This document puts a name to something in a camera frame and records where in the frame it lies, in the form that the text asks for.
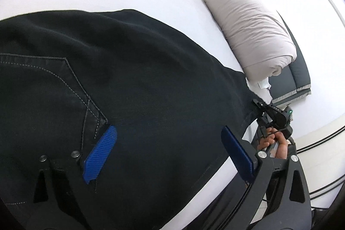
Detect black pants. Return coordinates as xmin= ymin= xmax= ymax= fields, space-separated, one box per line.
xmin=1 ymin=10 xmax=258 ymax=229

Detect person right hand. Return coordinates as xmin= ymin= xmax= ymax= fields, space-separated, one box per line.
xmin=257 ymin=127 xmax=289 ymax=159

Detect rolled beige duvet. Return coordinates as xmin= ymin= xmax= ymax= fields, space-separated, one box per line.
xmin=204 ymin=0 xmax=297 ymax=83

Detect black cable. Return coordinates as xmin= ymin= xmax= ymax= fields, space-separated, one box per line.
xmin=293 ymin=125 xmax=345 ymax=200

